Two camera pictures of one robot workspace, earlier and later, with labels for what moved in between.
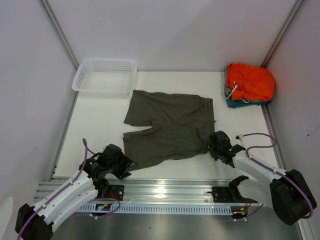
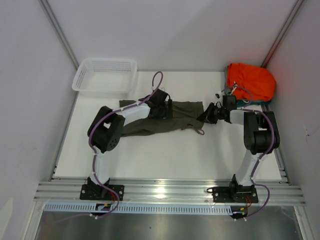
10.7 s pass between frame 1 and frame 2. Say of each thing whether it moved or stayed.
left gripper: moved
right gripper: moved
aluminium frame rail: stayed
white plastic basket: stayed
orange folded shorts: stayed
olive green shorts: moved
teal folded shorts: stayed
